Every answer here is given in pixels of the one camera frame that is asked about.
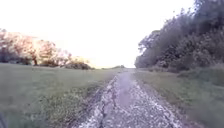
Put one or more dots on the cracked grey asphalt path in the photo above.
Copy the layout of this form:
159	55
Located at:
128	103

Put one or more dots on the wide green grass field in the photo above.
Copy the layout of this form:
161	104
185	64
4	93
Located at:
40	90

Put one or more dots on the grass verge strip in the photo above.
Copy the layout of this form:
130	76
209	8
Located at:
186	90

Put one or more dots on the dark dense wood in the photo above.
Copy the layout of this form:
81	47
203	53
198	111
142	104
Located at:
190	40

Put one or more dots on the sunlit row of trees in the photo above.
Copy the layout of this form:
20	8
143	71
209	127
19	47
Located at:
30	50

